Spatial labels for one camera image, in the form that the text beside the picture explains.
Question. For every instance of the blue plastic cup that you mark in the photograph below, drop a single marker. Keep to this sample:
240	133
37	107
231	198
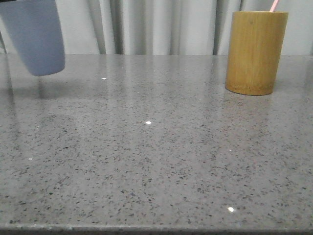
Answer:
35	31

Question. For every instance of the pink chopstick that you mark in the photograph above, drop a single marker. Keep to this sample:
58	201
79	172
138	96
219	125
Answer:
274	5

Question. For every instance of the grey curtain backdrop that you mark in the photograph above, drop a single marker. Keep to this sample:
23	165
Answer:
158	27

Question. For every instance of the bamboo cylindrical holder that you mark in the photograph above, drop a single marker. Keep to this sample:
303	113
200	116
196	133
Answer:
255	46

